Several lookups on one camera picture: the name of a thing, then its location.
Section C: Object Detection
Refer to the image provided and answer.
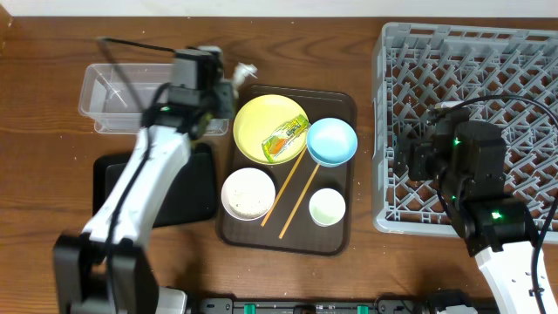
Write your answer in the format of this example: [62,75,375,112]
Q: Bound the dark brown serving tray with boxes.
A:
[216,85,357,256]

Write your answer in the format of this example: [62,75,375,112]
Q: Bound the clear plastic bin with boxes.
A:
[78,63,231,136]

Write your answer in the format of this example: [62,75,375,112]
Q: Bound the yellow plate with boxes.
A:
[233,94,310,165]

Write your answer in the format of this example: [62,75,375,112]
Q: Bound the white bowl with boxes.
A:
[221,167,276,222]

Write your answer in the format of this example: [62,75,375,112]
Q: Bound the wooden chopstick left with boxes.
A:
[261,147,307,227]

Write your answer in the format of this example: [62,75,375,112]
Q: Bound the light blue bowl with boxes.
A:
[306,118,357,167]

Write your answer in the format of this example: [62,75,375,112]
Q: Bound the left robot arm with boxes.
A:
[53,37,237,313]

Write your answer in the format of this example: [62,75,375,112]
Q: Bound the white plastic wrap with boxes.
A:
[231,63,258,97]

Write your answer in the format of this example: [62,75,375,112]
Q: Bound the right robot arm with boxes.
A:
[393,99,557,313]

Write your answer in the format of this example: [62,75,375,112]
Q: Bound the black waste tray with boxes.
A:
[92,142,218,229]

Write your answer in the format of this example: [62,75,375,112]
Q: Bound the wooden chopstick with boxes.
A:
[261,147,307,227]
[278,164,320,239]

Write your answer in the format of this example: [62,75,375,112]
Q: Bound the wooden chopstick right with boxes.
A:
[278,164,320,239]

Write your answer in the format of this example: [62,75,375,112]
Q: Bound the grey dishwasher rack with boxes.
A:
[372,23,557,237]

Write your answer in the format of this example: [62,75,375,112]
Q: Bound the pale green cup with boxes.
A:
[309,188,346,227]

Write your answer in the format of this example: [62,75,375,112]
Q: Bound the green snack wrapper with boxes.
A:
[262,114,310,163]

